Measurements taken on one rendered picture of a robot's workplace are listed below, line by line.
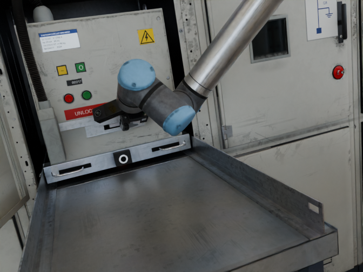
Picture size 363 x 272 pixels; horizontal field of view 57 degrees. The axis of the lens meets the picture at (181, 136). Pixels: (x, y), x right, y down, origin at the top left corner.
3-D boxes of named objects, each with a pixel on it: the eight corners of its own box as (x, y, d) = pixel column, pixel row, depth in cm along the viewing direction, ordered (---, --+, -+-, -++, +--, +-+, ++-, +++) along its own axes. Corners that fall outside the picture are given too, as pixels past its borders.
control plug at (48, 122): (66, 161, 106) (53, 108, 102) (51, 165, 105) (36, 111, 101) (66, 155, 113) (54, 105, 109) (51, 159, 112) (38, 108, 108)
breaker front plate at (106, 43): (182, 138, 129) (162, 9, 117) (52, 169, 115) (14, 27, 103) (181, 137, 130) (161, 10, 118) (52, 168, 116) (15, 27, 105)
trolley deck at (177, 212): (338, 254, 67) (337, 228, 66) (8, 387, 50) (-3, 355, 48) (207, 165, 130) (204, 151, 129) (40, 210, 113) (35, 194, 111)
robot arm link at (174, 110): (202, 108, 91) (168, 79, 91) (192, 116, 80) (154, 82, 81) (182, 132, 94) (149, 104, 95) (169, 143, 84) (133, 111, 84)
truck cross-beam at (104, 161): (191, 148, 130) (189, 133, 129) (47, 184, 115) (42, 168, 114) (187, 145, 135) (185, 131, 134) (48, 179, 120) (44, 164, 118)
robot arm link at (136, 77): (140, 96, 80) (109, 70, 80) (135, 116, 91) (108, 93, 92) (165, 73, 83) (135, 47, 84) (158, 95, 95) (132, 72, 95)
